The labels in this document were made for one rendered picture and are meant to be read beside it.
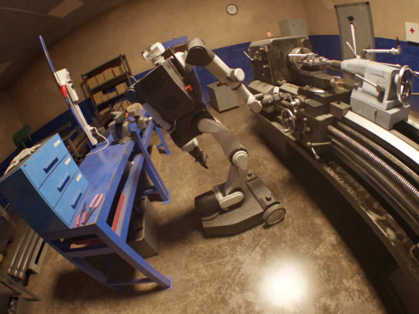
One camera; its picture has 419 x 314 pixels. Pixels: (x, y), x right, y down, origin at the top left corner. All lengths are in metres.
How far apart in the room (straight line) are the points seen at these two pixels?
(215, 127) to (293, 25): 4.73
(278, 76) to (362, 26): 3.43
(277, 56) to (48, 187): 2.07
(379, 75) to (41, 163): 1.84
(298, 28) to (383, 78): 4.54
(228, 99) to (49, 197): 3.55
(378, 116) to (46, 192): 1.78
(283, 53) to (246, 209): 1.54
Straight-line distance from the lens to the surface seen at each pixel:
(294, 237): 1.54
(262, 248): 1.49
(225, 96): 3.86
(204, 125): 1.06
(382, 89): 1.20
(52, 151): 1.09
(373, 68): 1.28
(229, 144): 1.20
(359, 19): 5.05
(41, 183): 0.98
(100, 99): 5.14
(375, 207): 1.32
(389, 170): 1.08
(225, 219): 1.48
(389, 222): 1.29
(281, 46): 2.00
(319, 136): 1.33
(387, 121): 1.20
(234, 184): 1.40
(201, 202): 1.42
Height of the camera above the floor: 1.33
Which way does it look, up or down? 32 degrees down
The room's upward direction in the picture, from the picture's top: 18 degrees counter-clockwise
